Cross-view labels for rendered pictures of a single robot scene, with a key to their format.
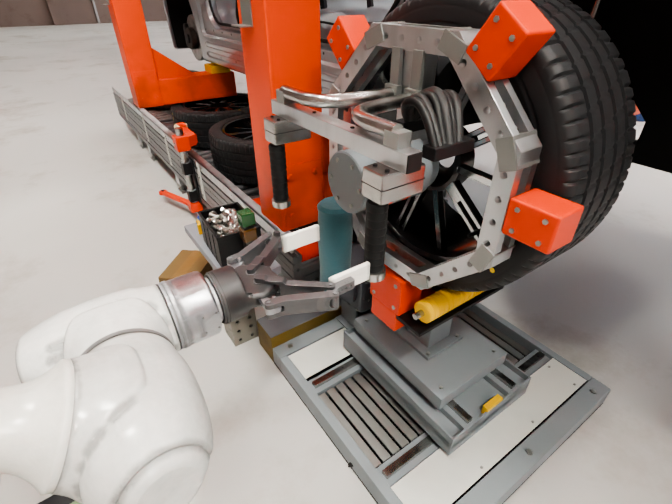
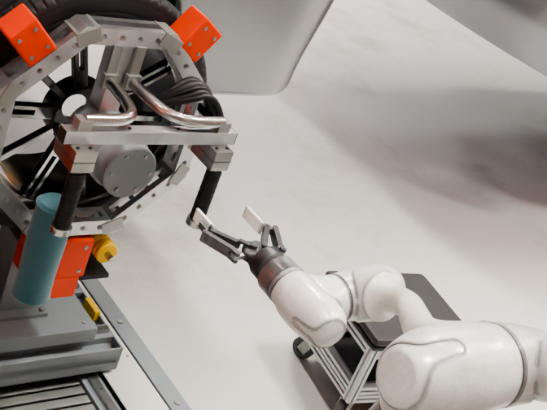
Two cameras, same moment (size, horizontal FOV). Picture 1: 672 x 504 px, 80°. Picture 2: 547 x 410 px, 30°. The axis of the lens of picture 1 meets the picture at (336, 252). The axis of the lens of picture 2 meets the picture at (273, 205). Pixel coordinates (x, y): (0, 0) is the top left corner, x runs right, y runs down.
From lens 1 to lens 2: 223 cm
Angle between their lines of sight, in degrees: 83
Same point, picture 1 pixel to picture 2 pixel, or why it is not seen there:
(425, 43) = (146, 41)
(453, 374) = (70, 307)
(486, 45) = (197, 42)
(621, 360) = not seen: hidden behind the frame
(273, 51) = not seen: outside the picture
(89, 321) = (330, 287)
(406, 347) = (22, 323)
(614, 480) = (134, 299)
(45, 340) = (338, 305)
